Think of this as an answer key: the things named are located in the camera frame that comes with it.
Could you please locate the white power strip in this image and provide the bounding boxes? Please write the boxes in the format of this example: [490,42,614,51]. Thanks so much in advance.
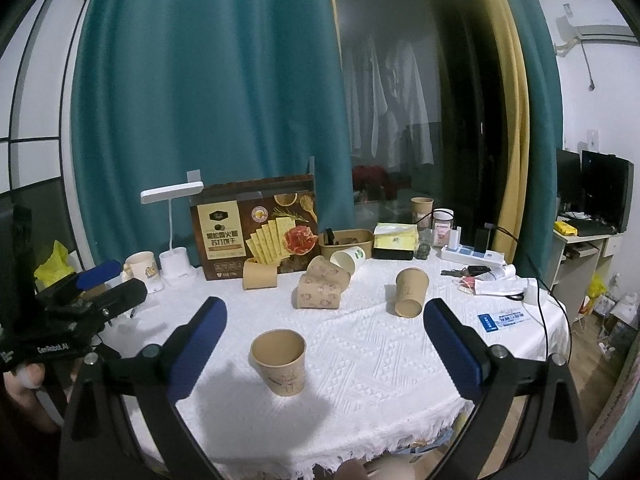
[439,243,506,268]

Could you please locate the white computer desk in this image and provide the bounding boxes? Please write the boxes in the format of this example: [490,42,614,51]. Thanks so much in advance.
[544,220,632,328]

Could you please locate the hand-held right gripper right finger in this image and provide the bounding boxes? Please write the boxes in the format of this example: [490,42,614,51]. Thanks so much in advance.
[422,297,592,480]

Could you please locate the brown cracker box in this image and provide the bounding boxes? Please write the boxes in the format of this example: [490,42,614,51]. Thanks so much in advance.
[190,174,321,281]

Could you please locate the teal curtain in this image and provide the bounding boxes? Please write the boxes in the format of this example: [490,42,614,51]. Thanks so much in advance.
[492,0,566,281]
[70,0,357,271]

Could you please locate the hanging white clothes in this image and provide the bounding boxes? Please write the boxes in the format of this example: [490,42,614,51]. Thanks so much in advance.
[344,34,436,168]

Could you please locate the clear jar pink label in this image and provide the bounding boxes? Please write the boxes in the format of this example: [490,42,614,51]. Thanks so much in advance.
[432,208,455,248]

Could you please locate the white air conditioner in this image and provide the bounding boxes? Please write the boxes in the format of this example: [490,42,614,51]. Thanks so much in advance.
[554,20,640,58]

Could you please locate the black cable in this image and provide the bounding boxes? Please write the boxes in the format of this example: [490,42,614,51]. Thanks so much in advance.
[482,221,551,356]

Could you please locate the brown paper bowl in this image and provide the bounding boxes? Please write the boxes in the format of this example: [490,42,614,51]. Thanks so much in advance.
[318,228,375,261]

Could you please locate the plain brown paper cup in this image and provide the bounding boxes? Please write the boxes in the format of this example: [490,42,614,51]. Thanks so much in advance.
[410,197,435,231]
[242,258,279,291]

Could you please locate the black computer monitor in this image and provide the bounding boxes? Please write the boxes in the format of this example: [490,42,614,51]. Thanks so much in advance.
[556,148,636,234]

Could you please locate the person's left hand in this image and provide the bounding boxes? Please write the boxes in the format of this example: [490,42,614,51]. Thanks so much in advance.
[0,362,81,433]

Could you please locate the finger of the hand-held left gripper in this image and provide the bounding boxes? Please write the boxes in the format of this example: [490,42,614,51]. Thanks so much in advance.
[80,278,149,322]
[74,259,122,292]

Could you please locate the white desk lamp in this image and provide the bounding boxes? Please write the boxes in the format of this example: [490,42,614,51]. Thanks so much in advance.
[140,181,205,287]

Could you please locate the yellow tissue pack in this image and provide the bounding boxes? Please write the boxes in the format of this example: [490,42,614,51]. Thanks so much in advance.
[373,222,419,261]

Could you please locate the white plastic bag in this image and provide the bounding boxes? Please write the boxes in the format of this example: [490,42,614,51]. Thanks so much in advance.
[454,265,538,306]

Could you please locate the white textured tablecloth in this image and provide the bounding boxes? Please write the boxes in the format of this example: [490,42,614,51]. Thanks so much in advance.
[92,250,571,480]

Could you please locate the white green paper cup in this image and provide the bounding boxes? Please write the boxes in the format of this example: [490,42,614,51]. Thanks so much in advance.
[329,246,368,276]

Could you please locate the white panelled door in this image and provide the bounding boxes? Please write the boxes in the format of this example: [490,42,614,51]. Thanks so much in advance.
[0,0,103,201]

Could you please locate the white printed mug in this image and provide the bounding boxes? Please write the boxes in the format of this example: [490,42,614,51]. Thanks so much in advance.
[121,251,164,293]

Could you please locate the bunch of keys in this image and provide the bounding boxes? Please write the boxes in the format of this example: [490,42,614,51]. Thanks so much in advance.
[440,266,493,280]

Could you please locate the yellow plastic bag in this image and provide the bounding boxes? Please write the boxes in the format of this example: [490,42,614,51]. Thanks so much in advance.
[584,274,607,313]
[34,240,77,285]

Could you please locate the brown printed paper cup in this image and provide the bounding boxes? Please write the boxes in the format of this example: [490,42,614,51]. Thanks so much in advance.
[293,277,348,310]
[306,255,352,287]
[250,329,307,397]
[394,267,430,319]

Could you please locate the yellow curtain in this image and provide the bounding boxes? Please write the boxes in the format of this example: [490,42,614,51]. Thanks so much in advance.
[465,0,531,266]

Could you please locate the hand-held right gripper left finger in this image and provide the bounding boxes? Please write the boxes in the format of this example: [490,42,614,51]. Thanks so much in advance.
[59,296,229,480]

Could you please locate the blue white card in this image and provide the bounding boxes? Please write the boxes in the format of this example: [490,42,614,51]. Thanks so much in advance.
[477,310,530,334]

